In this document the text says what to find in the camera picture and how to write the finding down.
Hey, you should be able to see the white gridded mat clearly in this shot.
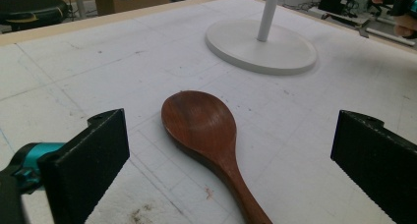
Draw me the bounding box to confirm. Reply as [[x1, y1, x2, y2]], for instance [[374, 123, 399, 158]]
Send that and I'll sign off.
[[0, 0, 417, 224]]

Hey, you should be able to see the white hook stand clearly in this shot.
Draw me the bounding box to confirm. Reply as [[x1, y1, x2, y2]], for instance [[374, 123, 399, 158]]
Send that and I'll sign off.
[[205, 0, 318, 77]]

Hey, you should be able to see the brown wooden spoon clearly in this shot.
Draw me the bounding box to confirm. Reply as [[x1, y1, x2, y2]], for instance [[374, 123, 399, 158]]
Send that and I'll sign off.
[[160, 89, 273, 224]]

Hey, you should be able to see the brown cardboard box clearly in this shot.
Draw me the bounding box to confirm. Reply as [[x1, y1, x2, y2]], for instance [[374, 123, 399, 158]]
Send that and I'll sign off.
[[92, 0, 170, 17]]

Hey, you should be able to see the black round stool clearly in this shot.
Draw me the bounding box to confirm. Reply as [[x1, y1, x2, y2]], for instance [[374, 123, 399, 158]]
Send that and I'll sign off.
[[0, 0, 71, 32]]

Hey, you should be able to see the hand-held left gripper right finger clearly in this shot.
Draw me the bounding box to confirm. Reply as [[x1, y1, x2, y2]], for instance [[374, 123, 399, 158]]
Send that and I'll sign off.
[[329, 109, 417, 224]]

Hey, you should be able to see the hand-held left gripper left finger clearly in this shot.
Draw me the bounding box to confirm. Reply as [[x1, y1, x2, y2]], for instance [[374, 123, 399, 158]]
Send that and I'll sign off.
[[37, 108, 131, 224]]

